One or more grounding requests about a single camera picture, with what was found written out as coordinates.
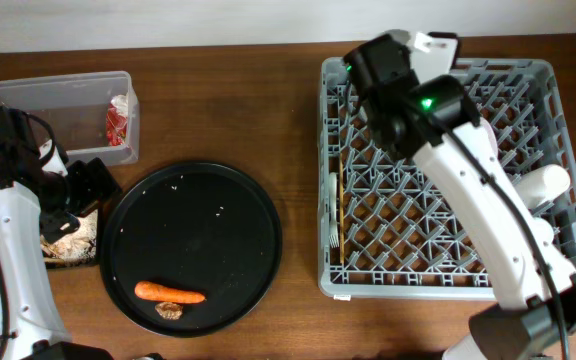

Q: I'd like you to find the red and white wrapper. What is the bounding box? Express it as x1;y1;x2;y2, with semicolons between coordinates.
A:
106;95;129;146

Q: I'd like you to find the round black tray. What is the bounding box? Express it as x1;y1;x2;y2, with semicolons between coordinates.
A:
98;162;282;338

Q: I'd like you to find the grey plate with food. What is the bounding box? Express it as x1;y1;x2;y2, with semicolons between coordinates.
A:
387;29;459;83

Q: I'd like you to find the clear plastic bin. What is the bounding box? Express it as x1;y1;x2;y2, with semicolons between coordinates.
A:
0;71;140;166

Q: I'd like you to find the black rectangular bin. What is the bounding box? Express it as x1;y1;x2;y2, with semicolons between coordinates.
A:
0;209;102;279

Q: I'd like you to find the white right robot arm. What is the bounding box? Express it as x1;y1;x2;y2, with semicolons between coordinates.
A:
359;75;576;359

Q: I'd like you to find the white cup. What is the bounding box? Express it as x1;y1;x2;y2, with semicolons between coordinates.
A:
514;164;571;209

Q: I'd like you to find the pink bowl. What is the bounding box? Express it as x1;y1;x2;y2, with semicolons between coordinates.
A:
480;117;499;158

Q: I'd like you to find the light blue cup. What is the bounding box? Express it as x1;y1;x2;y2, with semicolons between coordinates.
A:
531;217;554;247

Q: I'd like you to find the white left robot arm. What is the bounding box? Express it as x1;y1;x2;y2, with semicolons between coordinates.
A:
0;144;119;359

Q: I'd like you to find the white plastic fork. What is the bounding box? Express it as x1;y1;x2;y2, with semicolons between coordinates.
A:
328;172;340;248

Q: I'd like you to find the brown walnut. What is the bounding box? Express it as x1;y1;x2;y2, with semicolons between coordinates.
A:
155;302;183;321

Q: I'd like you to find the grey plastic dishwasher rack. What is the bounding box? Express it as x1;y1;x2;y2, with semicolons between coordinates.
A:
318;57;576;301

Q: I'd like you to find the orange carrot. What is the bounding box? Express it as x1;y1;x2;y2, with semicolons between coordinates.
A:
134;281;206;304

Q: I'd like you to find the wooden chopstick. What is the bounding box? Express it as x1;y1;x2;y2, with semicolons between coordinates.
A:
339;154;345;267

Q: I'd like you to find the pile of food scraps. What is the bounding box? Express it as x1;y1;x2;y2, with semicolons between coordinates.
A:
40;209;99;265

